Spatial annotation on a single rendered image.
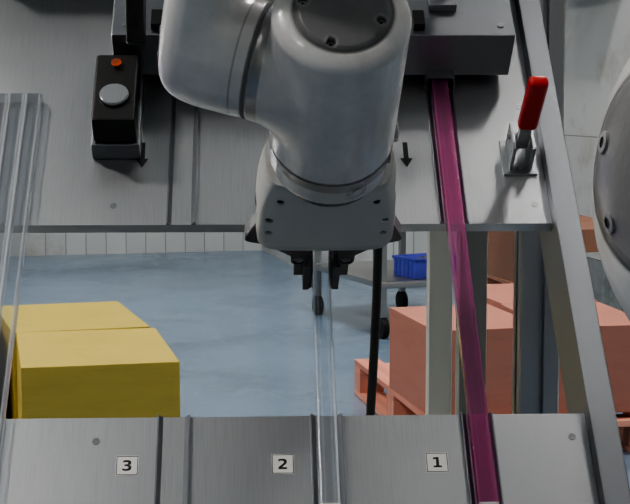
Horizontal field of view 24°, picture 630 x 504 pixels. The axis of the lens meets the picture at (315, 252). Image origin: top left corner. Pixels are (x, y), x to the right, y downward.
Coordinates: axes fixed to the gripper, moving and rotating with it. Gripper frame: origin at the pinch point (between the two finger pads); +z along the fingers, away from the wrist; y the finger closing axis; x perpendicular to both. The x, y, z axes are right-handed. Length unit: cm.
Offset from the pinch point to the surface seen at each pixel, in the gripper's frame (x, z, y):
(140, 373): -92, 232, 33
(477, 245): -21.1, 36.4, -18.9
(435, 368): -21, 69, -18
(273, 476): 18.4, -2.3, 3.9
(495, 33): -20.9, -1.4, -15.3
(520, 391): -2.3, 32.2, -21.1
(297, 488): 19.3, -2.5, 2.2
